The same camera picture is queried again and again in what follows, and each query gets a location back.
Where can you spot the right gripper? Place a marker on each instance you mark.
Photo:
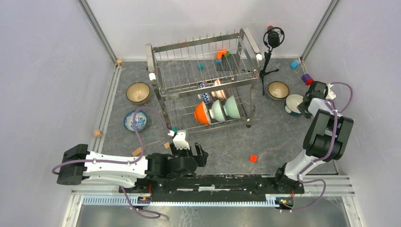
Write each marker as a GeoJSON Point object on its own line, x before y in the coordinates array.
{"type": "Point", "coordinates": [305, 113]}

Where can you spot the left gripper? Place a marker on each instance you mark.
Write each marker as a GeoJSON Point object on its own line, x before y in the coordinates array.
{"type": "Point", "coordinates": [201, 157]}

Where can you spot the blue rimmed small bowl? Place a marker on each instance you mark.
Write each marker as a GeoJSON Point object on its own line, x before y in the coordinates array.
{"type": "Point", "coordinates": [291, 104]}

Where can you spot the dark bowl with lattice band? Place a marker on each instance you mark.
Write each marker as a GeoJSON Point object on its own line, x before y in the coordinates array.
{"type": "Point", "coordinates": [278, 90]}

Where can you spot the white bowl with orange rim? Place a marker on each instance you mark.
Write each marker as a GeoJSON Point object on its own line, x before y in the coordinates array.
{"type": "Point", "coordinates": [201, 114]}

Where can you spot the white blue floral bowl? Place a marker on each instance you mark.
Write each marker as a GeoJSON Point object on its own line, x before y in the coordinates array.
{"type": "Point", "coordinates": [139, 121]}

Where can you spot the copper bowl with floral motif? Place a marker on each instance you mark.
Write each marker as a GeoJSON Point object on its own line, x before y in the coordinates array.
{"type": "Point", "coordinates": [138, 93]}

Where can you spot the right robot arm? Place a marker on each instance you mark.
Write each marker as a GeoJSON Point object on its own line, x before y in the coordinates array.
{"type": "Point", "coordinates": [325, 140]}

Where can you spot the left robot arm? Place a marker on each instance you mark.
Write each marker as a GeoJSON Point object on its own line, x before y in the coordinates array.
{"type": "Point", "coordinates": [79, 165]}

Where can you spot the steel two-tier dish rack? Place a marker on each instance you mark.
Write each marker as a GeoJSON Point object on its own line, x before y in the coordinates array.
{"type": "Point", "coordinates": [180, 86]}

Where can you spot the purple and red block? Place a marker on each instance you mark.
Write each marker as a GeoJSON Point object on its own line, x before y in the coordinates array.
{"type": "Point", "coordinates": [307, 79]}

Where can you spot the light blue block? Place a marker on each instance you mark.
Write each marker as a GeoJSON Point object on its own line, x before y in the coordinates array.
{"type": "Point", "coordinates": [294, 64]}

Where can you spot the long wooden block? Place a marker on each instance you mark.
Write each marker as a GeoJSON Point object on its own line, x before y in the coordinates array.
{"type": "Point", "coordinates": [137, 152]}

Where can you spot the celadon green rear bowl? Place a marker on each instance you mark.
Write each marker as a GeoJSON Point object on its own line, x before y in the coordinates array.
{"type": "Point", "coordinates": [216, 112]}

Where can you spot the celadon green bowl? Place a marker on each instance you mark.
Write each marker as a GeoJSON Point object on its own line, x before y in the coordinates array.
{"type": "Point", "coordinates": [216, 112]}
{"type": "Point", "coordinates": [231, 109]}

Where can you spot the red cube block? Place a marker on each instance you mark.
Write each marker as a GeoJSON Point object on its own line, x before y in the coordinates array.
{"type": "Point", "coordinates": [253, 158]}

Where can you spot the black microphone on tripod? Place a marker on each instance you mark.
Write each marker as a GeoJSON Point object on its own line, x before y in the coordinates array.
{"type": "Point", "coordinates": [273, 38]}

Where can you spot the celadon green front bowl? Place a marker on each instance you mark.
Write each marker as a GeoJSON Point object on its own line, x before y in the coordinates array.
{"type": "Point", "coordinates": [231, 109]}

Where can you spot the grey building baseplate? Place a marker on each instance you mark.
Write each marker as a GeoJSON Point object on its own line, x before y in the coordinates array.
{"type": "Point", "coordinates": [227, 63]}

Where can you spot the wooden cube at left edge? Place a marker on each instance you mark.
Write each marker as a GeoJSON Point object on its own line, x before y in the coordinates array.
{"type": "Point", "coordinates": [98, 133]}

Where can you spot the orange arch block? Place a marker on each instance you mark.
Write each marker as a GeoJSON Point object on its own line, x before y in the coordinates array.
{"type": "Point", "coordinates": [220, 54]}

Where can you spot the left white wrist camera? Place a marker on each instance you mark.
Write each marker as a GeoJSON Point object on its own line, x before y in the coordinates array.
{"type": "Point", "coordinates": [179, 139]}

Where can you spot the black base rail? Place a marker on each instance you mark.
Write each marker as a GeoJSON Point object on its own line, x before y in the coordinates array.
{"type": "Point", "coordinates": [215, 188]}

